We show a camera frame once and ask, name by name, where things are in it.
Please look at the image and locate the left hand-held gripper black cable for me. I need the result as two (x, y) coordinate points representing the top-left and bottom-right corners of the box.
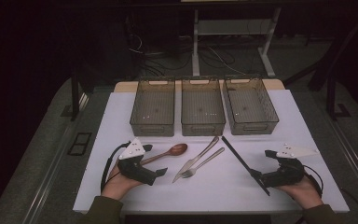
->
(100, 141), (131, 192)

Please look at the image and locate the person's right hand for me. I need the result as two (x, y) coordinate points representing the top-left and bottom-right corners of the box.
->
(274, 175), (324, 210)

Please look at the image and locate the white metal stand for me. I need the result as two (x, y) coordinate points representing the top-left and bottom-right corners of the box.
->
(191, 7), (282, 78)

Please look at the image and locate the black metal stand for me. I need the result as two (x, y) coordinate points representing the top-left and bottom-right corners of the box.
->
(325, 74), (352, 121)

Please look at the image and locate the steel fork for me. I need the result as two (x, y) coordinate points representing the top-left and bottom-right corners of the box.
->
(180, 147), (226, 179)

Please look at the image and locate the smoky clear plastic bin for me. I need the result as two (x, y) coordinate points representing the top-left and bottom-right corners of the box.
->
(222, 76), (280, 136)
(180, 77), (227, 137)
(130, 77), (176, 137)

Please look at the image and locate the brown wooden spoon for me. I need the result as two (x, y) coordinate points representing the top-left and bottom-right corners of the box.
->
(140, 143), (189, 166)

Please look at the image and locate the tangle of floor cables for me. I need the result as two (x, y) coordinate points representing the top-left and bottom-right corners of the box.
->
(127, 33), (253, 77)

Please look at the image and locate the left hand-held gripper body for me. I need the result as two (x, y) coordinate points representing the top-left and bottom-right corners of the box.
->
(117, 138), (158, 187)

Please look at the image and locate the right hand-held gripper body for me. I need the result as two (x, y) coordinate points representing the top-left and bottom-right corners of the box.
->
(260, 143), (320, 189)

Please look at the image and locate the person's left hand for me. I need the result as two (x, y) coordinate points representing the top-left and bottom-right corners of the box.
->
(101, 163), (144, 201)

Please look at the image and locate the right hand-held gripper black cable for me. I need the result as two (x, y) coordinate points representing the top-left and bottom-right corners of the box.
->
(302, 164), (324, 199)

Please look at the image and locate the steel table knife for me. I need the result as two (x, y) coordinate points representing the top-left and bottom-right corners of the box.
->
(172, 135), (220, 184)

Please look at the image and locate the hand-held gripper black cable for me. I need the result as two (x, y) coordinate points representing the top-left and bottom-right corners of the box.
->
(100, 141), (131, 192)
(302, 164), (324, 199)

